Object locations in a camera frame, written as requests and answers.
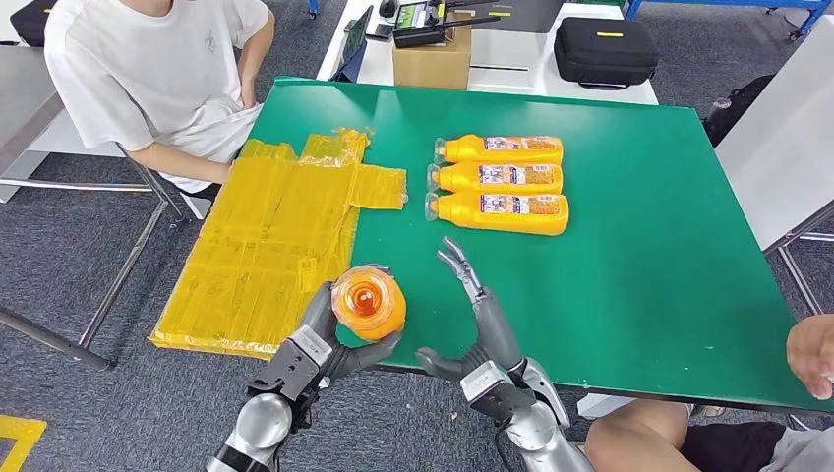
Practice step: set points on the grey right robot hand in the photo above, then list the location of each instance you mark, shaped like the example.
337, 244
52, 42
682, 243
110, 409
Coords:
498, 332

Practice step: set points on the person's right hand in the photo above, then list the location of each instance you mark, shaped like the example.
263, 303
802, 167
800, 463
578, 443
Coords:
811, 358

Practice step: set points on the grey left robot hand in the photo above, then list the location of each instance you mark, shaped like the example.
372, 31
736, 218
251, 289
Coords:
319, 312

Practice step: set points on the orange detergent bottle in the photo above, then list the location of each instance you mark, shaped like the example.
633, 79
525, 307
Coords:
457, 178
368, 306
464, 150
502, 219

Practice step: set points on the person's left forearm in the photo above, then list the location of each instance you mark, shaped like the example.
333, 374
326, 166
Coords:
257, 58

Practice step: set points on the person's right forearm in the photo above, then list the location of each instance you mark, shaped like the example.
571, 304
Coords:
176, 163

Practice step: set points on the yellow taped plastic sheet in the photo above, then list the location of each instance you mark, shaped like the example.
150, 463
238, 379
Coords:
260, 260

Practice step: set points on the white table leg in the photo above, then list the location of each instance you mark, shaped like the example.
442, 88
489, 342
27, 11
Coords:
606, 407

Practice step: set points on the person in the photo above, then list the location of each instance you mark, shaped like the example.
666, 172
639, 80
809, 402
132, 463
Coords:
163, 65
651, 436

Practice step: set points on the white table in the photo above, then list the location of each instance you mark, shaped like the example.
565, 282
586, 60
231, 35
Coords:
782, 143
509, 78

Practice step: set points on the black backpack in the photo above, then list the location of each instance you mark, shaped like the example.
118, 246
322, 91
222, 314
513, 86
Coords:
736, 111

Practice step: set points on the dark tablet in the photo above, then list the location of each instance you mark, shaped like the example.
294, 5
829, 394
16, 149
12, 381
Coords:
356, 45

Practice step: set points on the brown cardboard box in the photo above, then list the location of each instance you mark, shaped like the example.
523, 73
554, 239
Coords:
431, 65

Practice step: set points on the black phone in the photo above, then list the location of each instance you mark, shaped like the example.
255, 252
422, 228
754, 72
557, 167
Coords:
379, 32

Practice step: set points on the black remote controller with screen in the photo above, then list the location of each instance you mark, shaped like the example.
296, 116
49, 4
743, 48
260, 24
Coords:
416, 32

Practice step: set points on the black zip carrying case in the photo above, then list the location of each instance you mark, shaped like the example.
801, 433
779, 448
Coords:
604, 52

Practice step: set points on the black mouse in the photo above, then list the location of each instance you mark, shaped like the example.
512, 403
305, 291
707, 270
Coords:
389, 8

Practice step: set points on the dark grey laptop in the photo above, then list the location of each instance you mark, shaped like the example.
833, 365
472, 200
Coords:
529, 16

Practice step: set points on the yellow floor tape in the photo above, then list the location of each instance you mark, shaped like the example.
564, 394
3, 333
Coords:
19, 436

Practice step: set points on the grey metal table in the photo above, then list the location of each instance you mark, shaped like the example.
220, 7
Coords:
26, 98

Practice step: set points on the black bag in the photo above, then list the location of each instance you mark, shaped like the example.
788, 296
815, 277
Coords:
32, 23

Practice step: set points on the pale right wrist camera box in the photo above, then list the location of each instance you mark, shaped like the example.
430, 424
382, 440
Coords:
488, 384

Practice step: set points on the blue frame leg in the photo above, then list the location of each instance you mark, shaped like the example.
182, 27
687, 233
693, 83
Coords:
313, 8

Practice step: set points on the blue metal frame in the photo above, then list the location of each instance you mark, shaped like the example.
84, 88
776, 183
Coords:
782, 4

